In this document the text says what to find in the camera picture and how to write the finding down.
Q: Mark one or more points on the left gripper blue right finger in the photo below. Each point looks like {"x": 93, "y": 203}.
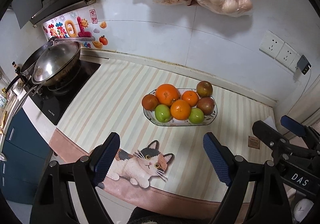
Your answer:
{"x": 214, "y": 151}

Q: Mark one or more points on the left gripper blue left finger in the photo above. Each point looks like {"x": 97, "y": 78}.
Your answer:
{"x": 104, "y": 157}

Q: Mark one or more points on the green apple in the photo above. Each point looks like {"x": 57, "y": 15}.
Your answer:
{"x": 196, "y": 116}
{"x": 162, "y": 113}

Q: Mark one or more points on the brown red apple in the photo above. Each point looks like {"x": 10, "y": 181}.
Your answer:
{"x": 206, "y": 105}

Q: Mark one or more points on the orange tangerine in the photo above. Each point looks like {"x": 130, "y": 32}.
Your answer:
{"x": 180, "y": 110}

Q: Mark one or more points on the small orange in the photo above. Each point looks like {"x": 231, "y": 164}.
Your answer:
{"x": 190, "y": 97}

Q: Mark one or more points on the brown green round fruit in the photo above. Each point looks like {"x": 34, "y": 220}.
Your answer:
{"x": 204, "y": 89}

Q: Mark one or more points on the dark orange persimmon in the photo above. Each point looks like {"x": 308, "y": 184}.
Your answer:
{"x": 150, "y": 102}

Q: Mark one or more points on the large orange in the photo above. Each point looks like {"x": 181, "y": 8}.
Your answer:
{"x": 167, "y": 94}

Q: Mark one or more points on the small brown card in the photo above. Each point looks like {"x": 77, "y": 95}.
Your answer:
{"x": 253, "y": 142}

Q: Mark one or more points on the white paper sheet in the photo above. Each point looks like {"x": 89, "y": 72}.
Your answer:
{"x": 270, "y": 122}

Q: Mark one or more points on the floral oval ceramic plate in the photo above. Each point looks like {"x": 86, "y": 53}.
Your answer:
{"x": 150, "y": 115}

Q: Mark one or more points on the black induction cooktop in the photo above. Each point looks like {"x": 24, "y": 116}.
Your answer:
{"x": 54, "y": 100}

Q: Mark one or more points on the black plug charger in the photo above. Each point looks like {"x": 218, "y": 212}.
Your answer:
{"x": 303, "y": 65}

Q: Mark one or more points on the steel wok with lid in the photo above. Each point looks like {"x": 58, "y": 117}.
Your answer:
{"x": 56, "y": 60}

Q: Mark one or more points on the white wall socket right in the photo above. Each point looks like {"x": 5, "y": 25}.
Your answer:
{"x": 286, "y": 55}

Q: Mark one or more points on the white wall socket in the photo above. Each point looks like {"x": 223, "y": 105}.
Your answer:
{"x": 286, "y": 55}
{"x": 271, "y": 44}

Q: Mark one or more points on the white wall socket left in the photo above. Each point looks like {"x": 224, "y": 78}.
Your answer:
{"x": 271, "y": 44}

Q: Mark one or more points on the colourful wall stickers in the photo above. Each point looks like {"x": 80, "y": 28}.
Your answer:
{"x": 82, "y": 25}

